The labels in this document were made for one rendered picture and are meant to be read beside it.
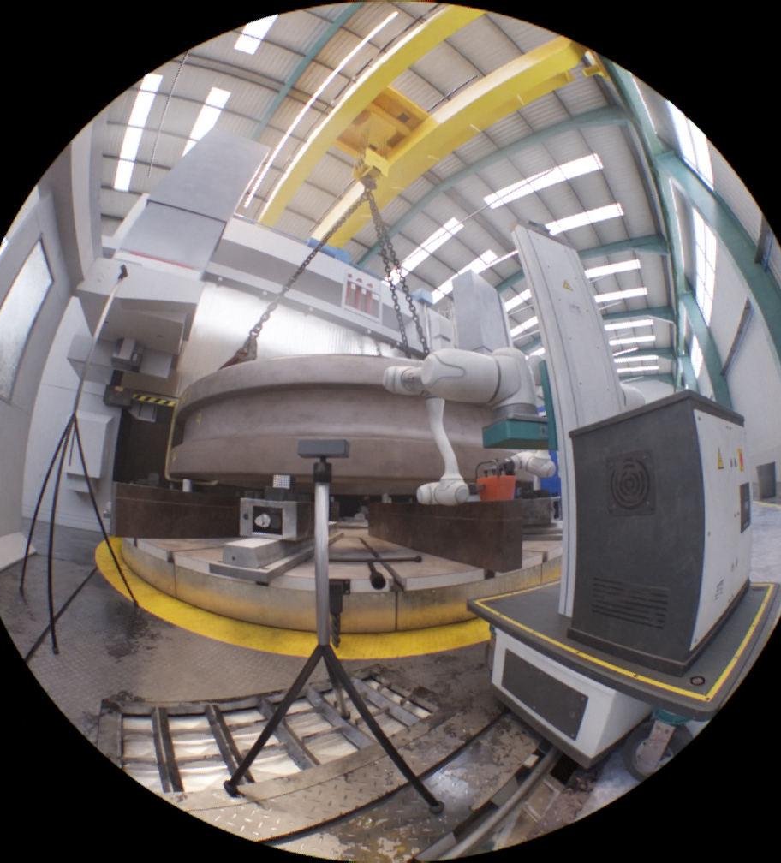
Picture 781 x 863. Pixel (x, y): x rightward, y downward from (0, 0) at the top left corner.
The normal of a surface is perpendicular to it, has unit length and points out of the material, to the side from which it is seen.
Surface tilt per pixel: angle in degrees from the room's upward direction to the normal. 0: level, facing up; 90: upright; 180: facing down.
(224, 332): 90
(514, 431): 90
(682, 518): 90
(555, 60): 180
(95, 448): 90
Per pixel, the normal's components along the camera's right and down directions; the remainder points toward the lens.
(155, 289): 0.65, -0.18
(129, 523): 0.92, -0.09
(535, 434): 0.22, -0.22
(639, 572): -0.98, -0.05
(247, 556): -0.01, -0.23
